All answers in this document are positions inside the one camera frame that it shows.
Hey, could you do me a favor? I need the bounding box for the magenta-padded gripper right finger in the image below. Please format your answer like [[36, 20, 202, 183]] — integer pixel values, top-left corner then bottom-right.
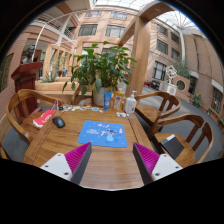
[[132, 142, 184, 186]]

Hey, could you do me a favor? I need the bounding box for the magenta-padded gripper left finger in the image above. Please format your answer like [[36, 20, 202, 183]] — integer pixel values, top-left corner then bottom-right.
[[39, 142, 93, 186]]

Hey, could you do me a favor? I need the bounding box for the black computer mouse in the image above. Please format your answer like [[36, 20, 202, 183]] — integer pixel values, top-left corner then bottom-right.
[[52, 115, 66, 129]]

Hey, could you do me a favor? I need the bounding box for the blue cartoon print mouse pad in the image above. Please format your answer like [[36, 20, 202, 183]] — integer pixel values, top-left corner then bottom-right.
[[77, 120, 128, 149]]

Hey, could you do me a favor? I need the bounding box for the black notebook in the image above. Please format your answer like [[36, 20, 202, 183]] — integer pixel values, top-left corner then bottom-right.
[[159, 134, 185, 160]]

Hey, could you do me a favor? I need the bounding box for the wooden armchair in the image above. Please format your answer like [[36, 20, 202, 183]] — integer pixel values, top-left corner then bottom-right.
[[148, 113, 215, 169], [5, 88, 64, 145], [70, 82, 95, 107], [134, 91, 182, 129]]

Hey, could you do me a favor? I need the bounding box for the red paper bag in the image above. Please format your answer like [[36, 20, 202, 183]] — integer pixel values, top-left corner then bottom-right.
[[32, 100, 60, 130]]

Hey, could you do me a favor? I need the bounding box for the white pump bottle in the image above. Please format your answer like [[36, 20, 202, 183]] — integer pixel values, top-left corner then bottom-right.
[[124, 90, 138, 115]]

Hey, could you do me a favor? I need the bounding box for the potted yellow flower plant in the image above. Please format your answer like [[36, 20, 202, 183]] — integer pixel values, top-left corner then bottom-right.
[[193, 92, 203, 108]]

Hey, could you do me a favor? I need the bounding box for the yellow liquid bottle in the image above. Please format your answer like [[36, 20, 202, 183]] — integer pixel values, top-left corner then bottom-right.
[[113, 85, 125, 112]]

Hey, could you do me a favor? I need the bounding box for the blue tube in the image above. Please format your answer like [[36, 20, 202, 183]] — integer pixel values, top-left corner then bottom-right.
[[103, 91, 113, 112]]

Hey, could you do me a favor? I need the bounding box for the long wooden planter box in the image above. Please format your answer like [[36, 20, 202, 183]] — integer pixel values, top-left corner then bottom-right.
[[34, 77, 84, 105]]

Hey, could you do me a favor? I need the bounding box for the agave plant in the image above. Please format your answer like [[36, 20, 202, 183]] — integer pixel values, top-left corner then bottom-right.
[[41, 64, 61, 84]]

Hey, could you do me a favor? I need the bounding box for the dark red wooden lectern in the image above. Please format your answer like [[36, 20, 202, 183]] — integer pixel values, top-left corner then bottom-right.
[[10, 61, 44, 118]]

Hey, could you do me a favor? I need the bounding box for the green potted plant white pot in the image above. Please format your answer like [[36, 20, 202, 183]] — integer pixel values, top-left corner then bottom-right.
[[62, 40, 138, 108]]

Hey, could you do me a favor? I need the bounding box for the dark bust statue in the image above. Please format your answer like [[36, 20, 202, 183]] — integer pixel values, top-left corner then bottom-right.
[[21, 44, 36, 64]]

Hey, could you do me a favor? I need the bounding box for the white sculpture on pedestal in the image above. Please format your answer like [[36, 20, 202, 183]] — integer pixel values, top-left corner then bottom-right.
[[159, 64, 179, 96]]

